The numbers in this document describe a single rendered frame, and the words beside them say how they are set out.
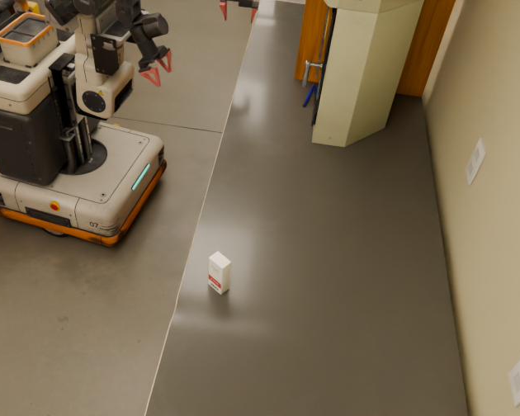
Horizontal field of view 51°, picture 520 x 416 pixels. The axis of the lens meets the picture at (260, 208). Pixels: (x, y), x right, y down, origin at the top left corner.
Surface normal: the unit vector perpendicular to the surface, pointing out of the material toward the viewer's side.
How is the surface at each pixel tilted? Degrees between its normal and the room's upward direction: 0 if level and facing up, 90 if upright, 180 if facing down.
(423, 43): 90
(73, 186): 0
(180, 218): 0
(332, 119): 90
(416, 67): 90
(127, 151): 0
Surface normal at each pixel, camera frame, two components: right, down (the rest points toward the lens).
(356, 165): 0.08, -0.69
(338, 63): -0.12, 0.71
